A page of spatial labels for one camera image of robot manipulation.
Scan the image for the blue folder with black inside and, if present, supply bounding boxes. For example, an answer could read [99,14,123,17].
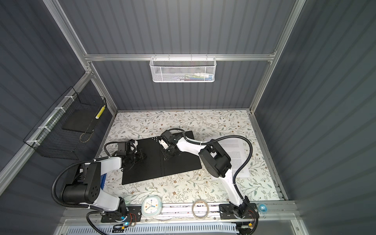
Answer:
[121,137,202,185]

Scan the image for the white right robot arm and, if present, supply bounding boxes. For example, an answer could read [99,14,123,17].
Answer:
[158,128,258,218]

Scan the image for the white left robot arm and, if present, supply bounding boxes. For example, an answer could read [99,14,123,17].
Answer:
[53,140,146,217]

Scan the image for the white printed paper files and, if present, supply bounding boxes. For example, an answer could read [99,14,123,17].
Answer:
[200,138,247,179]

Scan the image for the yellow marker pen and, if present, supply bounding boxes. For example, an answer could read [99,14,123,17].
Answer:
[95,105,106,119]

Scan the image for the white square clock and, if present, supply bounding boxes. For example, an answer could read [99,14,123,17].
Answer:
[141,195,163,217]

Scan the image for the black foam pad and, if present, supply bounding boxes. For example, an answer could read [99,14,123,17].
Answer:
[62,110,99,134]

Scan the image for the blue tape roll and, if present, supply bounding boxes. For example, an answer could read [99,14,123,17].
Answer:
[258,204,268,214]

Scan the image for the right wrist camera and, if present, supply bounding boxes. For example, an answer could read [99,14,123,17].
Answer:
[159,140,169,149]

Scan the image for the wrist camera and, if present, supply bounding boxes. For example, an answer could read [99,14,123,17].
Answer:
[159,140,169,149]
[128,140,138,153]

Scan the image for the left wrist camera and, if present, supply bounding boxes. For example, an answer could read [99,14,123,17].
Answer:
[128,140,138,153]

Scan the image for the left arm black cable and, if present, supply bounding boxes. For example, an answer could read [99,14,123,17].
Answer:
[51,140,130,235]

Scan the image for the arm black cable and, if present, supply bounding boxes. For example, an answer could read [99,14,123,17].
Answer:
[51,140,130,235]
[165,128,254,200]

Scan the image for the clear tape ring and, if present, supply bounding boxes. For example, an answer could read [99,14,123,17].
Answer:
[191,199,210,219]

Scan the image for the black wire basket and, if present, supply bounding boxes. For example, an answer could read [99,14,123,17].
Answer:
[23,90,107,160]

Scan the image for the white wire mesh basket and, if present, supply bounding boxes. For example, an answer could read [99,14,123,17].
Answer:
[149,58,217,83]

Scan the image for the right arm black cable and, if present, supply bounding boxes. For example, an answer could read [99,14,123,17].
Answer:
[165,128,254,200]

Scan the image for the white ventilated cable duct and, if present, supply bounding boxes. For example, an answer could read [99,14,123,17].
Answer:
[66,222,239,235]

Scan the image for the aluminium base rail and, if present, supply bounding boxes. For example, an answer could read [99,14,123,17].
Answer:
[58,201,301,226]

